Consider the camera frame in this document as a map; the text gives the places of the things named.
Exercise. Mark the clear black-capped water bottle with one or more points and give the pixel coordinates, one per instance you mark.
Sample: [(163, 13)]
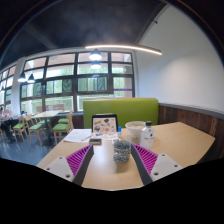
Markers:
[(147, 136)]

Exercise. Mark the hanging pendant lamps group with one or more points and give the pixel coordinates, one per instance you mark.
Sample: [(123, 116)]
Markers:
[(95, 56)]

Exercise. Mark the wooden cafe table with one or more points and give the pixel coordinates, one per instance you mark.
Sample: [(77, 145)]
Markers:
[(46, 114)]

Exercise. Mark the patterned drinking cup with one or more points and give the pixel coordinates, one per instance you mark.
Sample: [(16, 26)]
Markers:
[(122, 151)]

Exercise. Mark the small dark box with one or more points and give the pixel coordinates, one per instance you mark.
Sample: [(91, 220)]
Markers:
[(95, 141)]

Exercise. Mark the black-framed tablet with stickers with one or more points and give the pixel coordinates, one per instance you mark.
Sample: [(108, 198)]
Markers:
[(104, 125)]

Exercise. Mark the person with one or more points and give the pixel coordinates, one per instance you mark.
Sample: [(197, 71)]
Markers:
[(6, 123)]

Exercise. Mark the white bowl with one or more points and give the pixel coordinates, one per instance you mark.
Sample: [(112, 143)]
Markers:
[(133, 128)]

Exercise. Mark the green upholstered bench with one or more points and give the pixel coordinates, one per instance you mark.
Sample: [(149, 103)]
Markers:
[(133, 110)]

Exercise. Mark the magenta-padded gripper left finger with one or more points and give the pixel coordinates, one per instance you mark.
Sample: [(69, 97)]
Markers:
[(58, 168)]

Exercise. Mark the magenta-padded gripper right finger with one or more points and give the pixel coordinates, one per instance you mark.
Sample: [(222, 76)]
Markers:
[(165, 166)]

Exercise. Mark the small blue-capped bottle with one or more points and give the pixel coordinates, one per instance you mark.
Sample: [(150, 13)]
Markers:
[(119, 132)]

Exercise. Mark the curved linear ceiling light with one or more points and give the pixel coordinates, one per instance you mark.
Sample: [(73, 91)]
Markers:
[(126, 47)]

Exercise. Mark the wooden green-seated chairs group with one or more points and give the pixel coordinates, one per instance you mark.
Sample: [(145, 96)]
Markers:
[(60, 127)]

